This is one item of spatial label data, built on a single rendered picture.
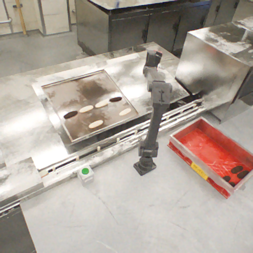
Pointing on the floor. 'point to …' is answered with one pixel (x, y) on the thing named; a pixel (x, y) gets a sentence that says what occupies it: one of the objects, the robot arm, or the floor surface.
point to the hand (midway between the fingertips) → (158, 58)
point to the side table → (147, 206)
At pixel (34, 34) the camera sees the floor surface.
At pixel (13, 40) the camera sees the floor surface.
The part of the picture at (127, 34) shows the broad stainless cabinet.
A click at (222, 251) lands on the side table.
